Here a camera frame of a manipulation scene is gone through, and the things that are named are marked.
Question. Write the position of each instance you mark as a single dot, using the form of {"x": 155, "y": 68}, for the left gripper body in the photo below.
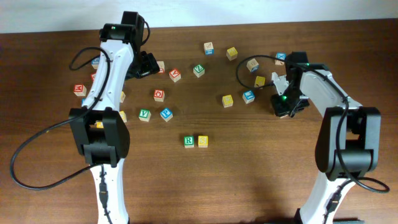
{"x": 145, "y": 66}

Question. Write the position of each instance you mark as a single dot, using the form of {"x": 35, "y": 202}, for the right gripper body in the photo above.
{"x": 290, "y": 101}

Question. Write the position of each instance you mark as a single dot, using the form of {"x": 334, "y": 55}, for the green R block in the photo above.
{"x": 189, "y": 142}

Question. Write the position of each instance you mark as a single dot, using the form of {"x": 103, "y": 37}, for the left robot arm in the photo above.
{"x": 100, "y": 133}

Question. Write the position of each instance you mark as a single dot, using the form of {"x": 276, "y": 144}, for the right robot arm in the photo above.
{"x": 348, "y": 142}

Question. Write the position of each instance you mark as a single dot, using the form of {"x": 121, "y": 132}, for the wooden block red edge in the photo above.
{"x": 161, "y": 65}

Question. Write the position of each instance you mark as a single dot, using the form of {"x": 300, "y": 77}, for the tilted red A block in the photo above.
{"x": 175, "y": 75}

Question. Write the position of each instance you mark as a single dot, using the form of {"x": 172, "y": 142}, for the red O block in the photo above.
{"x": 159, "y": 95}

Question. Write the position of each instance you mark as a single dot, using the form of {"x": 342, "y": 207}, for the yellow block right middle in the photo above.
{"x": 259, "y": 82}

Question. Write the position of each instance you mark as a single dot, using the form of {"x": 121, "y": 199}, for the yellow G block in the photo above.
{"x": 122, "y": 98}

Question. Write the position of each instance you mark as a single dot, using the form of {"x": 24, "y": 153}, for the blue E block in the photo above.
{"x": 248, "y": 96}

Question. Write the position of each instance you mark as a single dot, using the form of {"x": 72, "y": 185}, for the blue X block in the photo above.
{"x": 280, "y": 57}

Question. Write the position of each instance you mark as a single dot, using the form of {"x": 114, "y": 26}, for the blue G block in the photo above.
{"x": 95, "y": 62}

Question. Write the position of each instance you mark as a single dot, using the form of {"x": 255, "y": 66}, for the green V block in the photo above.
{"x": 144, "y": 115}

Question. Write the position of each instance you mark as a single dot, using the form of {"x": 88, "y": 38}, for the wooden block blue side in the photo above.
{"x": 252, "y": 65}

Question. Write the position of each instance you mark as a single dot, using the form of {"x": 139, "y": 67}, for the red 9 block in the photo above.
{"x": 93, "y": 76}

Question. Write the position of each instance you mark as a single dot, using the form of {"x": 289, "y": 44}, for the yellow C block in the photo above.
{"x": 123, "y": 116}

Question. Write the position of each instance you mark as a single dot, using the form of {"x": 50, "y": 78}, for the blue P block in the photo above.
{"x": 166, "y": 114}

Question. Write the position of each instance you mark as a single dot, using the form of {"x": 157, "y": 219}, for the green Z block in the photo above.
{"x": 199, "y": 70}

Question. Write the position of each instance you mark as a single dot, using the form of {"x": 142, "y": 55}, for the yellow E block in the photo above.
{"x": 227, "y": 101}

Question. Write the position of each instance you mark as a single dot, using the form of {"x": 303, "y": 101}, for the wooden block blue edge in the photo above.
{"x": 208, "y": 48}

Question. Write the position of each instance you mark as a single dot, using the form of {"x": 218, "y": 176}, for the red M block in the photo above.
{"x": 79, "y": 90}

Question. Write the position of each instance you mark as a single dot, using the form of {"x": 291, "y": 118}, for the top yellow block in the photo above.
{"x": 231, "y": 53}

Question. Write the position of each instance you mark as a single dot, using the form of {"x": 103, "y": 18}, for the yellow Q block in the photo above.
{"x": 99, "y": 124}

